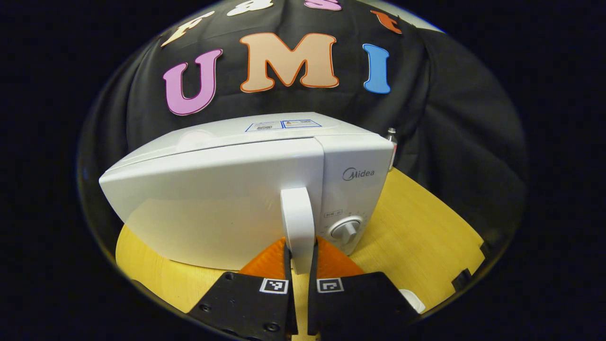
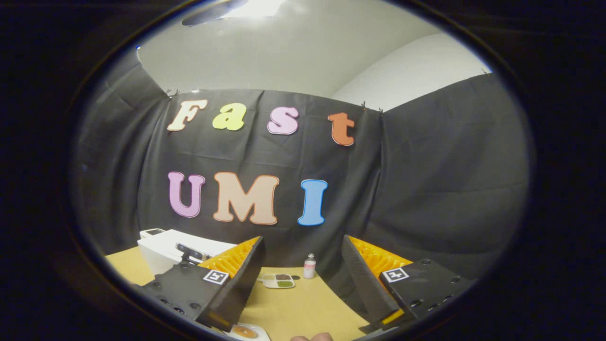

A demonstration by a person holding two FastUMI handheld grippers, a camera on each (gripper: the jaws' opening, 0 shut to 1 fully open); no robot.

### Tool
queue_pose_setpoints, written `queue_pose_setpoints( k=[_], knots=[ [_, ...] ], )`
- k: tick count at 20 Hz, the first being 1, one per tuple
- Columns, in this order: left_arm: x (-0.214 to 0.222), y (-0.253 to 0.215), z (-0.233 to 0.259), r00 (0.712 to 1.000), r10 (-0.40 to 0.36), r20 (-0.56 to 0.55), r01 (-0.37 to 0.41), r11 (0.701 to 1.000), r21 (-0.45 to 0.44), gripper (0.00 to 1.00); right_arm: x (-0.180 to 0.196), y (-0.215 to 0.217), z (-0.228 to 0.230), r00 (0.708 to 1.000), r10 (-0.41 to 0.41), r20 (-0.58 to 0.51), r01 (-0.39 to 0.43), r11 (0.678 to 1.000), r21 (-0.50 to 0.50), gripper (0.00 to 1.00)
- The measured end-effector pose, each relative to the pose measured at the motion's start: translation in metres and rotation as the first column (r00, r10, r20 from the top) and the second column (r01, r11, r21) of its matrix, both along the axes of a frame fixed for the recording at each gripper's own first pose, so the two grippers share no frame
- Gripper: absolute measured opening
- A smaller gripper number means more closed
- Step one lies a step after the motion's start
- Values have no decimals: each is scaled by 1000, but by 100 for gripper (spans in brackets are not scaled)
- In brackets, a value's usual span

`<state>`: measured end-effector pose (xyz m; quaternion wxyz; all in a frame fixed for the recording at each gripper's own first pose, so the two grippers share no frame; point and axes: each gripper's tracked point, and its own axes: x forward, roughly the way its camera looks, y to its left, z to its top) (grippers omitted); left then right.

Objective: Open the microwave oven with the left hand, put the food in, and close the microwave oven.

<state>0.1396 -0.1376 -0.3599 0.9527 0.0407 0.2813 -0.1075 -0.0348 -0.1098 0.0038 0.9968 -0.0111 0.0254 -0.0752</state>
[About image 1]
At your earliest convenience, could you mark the white oval plate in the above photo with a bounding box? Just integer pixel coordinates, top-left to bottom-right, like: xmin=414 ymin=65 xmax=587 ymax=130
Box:
xmin=398 ymin=288 xmax=427 ymax=314

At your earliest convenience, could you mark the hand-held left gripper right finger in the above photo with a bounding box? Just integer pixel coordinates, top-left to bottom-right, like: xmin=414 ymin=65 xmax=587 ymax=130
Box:
xmin=307 ymin=235 xmax=422 ymax=340

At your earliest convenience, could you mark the white microwave oven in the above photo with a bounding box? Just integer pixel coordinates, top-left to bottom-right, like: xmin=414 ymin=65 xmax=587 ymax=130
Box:
xmin=98 ymin=112 xmax=395 ymax=275

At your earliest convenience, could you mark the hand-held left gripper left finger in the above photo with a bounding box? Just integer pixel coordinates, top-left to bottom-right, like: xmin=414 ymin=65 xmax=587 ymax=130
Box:
xmin=187 ymin=236 xmax=299 ymax=341

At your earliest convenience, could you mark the small clear bottle pink label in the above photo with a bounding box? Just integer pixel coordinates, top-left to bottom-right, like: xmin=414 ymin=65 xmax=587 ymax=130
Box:
xmin=386 ymin=127 xmax=398 ymax=171

